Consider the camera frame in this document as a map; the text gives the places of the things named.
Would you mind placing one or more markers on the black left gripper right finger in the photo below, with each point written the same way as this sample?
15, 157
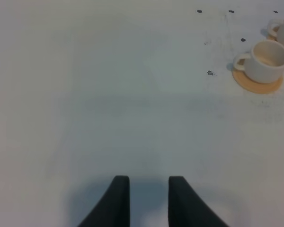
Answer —
186, 208

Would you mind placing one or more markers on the orange coaster near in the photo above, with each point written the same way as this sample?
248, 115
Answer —
254, 87

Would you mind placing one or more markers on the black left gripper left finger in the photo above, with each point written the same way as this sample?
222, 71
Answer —
113, 209

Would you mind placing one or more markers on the white teacup near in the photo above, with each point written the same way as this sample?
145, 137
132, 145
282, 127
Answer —
264, 63

